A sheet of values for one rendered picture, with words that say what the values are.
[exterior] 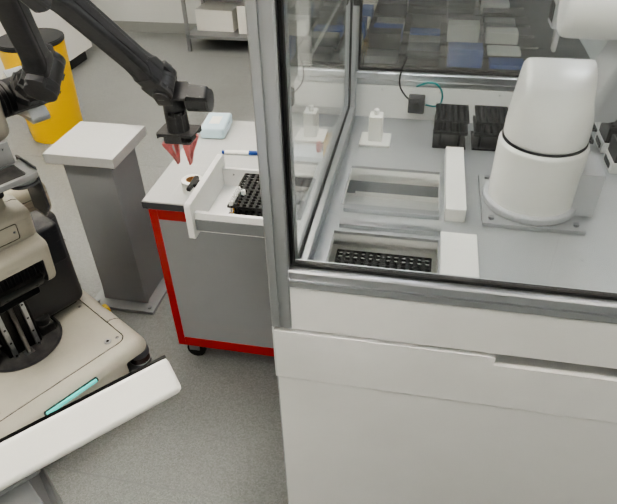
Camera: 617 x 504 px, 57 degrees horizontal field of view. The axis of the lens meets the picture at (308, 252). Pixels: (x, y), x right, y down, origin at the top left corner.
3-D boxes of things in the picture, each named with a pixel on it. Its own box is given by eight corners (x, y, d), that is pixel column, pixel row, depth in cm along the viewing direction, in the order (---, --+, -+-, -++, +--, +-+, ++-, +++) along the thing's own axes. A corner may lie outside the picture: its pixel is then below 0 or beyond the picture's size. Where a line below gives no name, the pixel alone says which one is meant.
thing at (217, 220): (197, 231, 155) (193, 213, 151) (225, 183, 175) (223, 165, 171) (342, 246, 148) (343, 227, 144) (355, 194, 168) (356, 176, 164)
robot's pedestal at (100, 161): (90, 306, 254) (37, 154, 208) (121, 265, 278) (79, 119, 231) (153, 315, 249) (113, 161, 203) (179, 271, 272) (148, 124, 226)
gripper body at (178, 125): (193, 142, 145) (189, 115, 140) (156, 140, 147) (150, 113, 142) (202, 131, 150) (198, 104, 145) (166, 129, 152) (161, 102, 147)
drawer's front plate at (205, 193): (189, 239, 155) (183, 205, 148) (222, 184, 177) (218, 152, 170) (195, 239, 154) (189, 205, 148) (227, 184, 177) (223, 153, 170)
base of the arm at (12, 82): (37, 70, 149) (-8, 83, 142) (44, 56, 143) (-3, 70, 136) (55, 101, 151) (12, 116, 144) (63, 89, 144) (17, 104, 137)
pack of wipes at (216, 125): (225, 139, 214) (223, 128, 211) (200, 139, 215) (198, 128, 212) (233, 122, 226) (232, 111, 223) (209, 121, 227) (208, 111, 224)
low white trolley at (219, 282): (179, 361, 228) (141, 200, 181) (226, 264, 276) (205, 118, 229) (322, 381, 219) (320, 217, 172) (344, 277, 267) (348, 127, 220)
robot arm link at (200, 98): (155, 61, 135) (149, 93, 133) (203, 61, 133) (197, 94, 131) (173, 88, 146) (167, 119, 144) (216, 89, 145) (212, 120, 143)
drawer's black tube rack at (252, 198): (229, 225, 156) (227, 205, 152) (247, 191, 170) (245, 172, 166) (308, 232, 153) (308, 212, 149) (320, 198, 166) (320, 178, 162)
